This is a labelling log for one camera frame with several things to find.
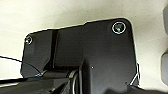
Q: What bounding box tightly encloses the black torso joint cylinder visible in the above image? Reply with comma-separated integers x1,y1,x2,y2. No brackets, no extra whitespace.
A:
42,68,83,94

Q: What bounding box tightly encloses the grey rounded block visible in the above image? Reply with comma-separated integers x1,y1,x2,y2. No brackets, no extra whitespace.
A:
161,51,168,85

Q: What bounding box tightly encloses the thin blue cable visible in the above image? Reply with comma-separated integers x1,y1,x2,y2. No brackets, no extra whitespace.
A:
0,55,44,78

